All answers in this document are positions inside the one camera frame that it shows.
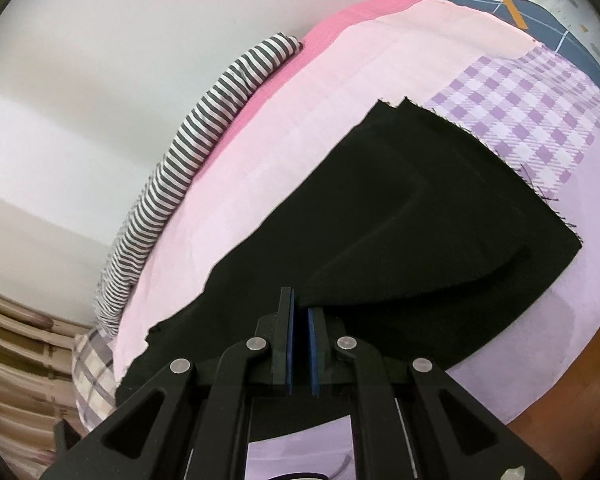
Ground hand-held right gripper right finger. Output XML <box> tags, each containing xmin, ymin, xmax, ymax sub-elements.
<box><xmin>307</xmin><ymin>307</ymin><xmax>563</xmax><ymax>480</ymax></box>

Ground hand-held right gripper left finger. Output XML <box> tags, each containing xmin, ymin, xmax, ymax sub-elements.
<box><xmin>40</xmin><ymin>287</ymin><xmax>294</xmax><ymax>480</ymax></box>

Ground black pants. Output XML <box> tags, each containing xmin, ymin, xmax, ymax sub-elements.
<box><xmin>114</xmin><ymin>97</ymin><xmax>583</xmax><ymax>411</ymax></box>

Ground pink purple checked bed sheet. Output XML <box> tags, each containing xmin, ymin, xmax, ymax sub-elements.
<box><xmin>112</xmin><ymin>0</ymin><xmax>600</xmax><ymax>480</ymax></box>

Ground plaid pillow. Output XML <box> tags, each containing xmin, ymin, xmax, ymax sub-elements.
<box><xmin>71</xmin><ymin>325</ymin><xmax>120</xmax><ymax>431</ymax></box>

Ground grey white striped cloth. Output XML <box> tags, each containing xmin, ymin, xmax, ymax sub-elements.
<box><xmin>94</xmin><ymin>32</ymin><xmax>302</xmax><ymax>341</ymax></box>

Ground beige patterned curtain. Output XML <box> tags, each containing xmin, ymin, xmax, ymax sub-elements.
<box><xmin>0</xmin><ymin>285</ymin><xmax>98</xmax><ymax>466</ymax></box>

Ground pink textured blanket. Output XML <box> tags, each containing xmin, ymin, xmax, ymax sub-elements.
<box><xmin>230</xmin><ymin>0</ymin><xmax>431</xmax><ymax>131</ymax></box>

